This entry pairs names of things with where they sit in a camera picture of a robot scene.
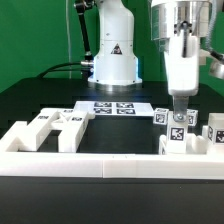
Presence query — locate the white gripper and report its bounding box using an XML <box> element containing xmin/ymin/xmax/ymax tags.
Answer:
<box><xmin>164</xmin><ymin>36</ymin><xmax>199</xmax><ymax>122</ymax></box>

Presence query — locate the white chair back bar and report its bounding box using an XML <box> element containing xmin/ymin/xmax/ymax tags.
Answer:
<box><xmin>58</xmin><ymin>111</ymin><xmax>89</xmax><ymax>153</ymax></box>

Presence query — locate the white chair back part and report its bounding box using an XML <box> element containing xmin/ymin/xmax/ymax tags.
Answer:
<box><xmin>13</xmin><ymin>107</ymin><xmax>64</xmax><ymax>152</ymax></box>

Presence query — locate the white tag sheet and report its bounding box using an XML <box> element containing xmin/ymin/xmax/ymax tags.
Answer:
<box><xmin>74</xmin><ymin>101</ymin><xmax>154</xmax><ymax>117</ymax></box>

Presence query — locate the black cable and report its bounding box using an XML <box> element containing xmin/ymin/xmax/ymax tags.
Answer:
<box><xmin>36</xmin><ymin>61</ymin><xmax>92</xmax><ymax>79</ymax></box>

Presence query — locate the black camera stand pole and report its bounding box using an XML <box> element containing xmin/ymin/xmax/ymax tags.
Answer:
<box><xmin>74</xmin><ymin>0</ymin><xmax>95</xmax><ymax>66</ymax></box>

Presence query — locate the white U-shaped fence frame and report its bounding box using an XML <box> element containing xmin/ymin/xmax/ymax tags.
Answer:
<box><xmin>0</xmin><ymin>120</ymin><xmax>224</xmax><ymax>180</ymax></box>

